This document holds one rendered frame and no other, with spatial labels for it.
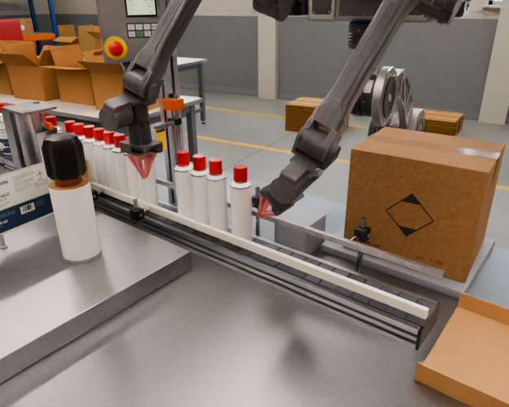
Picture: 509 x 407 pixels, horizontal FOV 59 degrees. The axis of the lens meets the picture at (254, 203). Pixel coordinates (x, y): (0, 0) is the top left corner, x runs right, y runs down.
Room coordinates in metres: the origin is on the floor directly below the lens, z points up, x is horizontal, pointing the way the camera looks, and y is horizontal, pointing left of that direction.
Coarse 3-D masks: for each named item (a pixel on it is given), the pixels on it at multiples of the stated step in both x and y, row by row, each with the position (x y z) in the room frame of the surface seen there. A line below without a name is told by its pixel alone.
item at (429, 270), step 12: (156, 180) 1.25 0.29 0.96; (228, 204) 1.07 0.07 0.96; (276, 216) 0.99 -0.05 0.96; (300, 228) 0.94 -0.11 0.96; (312, 228) 0.93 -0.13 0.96; (336, 240) 0.88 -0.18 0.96; (348, 240) 0.87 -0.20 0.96; (372, 252) 0.82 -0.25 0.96; (384, 252) 0.81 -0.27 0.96; (408, 264) 0.78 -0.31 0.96; (420, 264) 0.77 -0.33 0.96
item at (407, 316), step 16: (128, 208) 1.22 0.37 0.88; (176, 208) 1.21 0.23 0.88; (176, 224) 1.11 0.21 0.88; (208, 240) 1.02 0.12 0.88; (256, 240) 1.02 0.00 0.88; (256, 256) 0.94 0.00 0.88; (304, 256) 0.94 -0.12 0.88; (288, 272) 0.87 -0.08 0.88; (304, 272) 0.87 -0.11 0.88; (336, 272) 0.86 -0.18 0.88; (336, 288) 0.80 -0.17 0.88; (384, 288) 0.80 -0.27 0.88; (368, 304) 0.75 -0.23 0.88; (384, 304) 0.75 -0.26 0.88; (432, 304) 0.74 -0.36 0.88; (416, 320) 0.70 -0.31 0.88
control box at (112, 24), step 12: (96, 0) 1.29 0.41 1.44; (108, 0) 1.29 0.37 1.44; (120, 0) 1.30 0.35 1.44; (156, 0) 1.33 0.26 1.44; (108, 12) 1.29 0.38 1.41; (120, 12) 1.30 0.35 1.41; (108, 24) 1.29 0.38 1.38; (120, 24) 1.30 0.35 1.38; (108, 36) 1.29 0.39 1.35; (120, 36) 1.30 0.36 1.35; (132, 48) 1.31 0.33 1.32; (108, 60) 1.29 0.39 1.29; (120, 60) 1.30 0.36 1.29; (132, 60) 1.31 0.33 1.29
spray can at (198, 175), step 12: (192, 156) 1.09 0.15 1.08; (204, 156) 1.09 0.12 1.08; (204, 168) 1.08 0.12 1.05; (192, 180) 1.07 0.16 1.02; (204, 180) 1.07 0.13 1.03; (192, 192) 1.08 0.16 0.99; (204, 192) 1.07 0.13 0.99; (192, 204) 1.08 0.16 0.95; (204, 204) 1.07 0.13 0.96; (204, 216) 1.07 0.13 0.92
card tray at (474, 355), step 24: (456, 312) 0.78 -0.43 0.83; (480, 312) 0.77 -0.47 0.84; (504, 312) 0.74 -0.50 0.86; (456, 336) 0.70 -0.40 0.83; (480, 336) 0.70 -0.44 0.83; (504, 336) 0.70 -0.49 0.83; (432, 360) 0.64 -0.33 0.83; (456, 360) 0.64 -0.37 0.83; (480, 360) 0.64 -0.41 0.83; (504, 360) 0.64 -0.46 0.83; (432, 384) 0.58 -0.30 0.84; (456, 384) 0.56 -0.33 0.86; (480, 384) 0.58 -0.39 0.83; (504, 384) 0.58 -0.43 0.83
